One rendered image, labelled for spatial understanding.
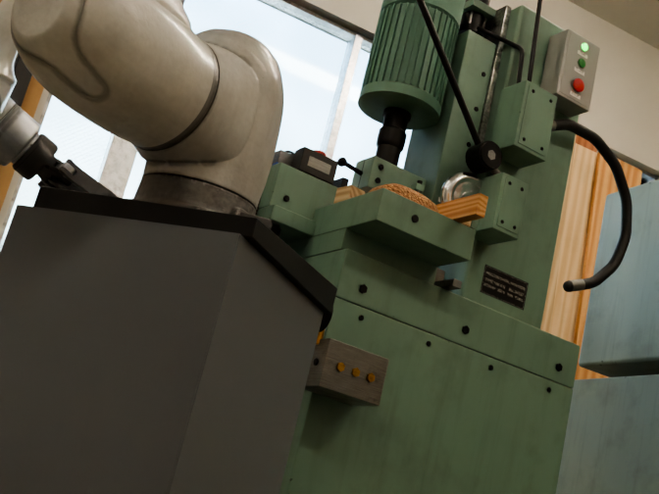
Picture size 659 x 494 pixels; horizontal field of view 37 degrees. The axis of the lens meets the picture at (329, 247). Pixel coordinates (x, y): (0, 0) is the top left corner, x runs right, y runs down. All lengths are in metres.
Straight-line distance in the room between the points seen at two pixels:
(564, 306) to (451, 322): 2.09
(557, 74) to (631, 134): 2.26
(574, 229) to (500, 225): 2.06
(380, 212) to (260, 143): 0.47
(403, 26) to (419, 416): 0.82
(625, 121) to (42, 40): 3.58
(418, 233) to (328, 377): 0.31
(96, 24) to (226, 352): 0.38
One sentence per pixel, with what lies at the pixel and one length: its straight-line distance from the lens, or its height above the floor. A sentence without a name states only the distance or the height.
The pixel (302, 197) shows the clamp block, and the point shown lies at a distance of 1.89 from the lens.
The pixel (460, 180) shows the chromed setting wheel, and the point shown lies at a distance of 2.02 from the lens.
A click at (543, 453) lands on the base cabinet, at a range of 1.99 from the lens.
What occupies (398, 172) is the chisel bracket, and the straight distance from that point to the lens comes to 2.06.
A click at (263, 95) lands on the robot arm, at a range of 1.28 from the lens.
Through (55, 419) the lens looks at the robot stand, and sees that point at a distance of 1.13.
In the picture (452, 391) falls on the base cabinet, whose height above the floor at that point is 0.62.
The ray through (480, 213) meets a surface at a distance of 1.75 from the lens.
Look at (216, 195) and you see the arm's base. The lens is 1.23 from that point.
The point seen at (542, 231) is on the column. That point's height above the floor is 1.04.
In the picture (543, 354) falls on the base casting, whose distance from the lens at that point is 2.00.
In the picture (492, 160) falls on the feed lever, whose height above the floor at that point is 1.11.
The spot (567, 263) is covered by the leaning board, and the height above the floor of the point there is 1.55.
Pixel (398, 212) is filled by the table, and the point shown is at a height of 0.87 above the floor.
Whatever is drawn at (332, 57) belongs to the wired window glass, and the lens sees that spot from 3.81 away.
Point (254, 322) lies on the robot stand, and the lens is 1.15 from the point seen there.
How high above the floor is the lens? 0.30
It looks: 16 degrees up
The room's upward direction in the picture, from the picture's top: 14 degrees clockwise
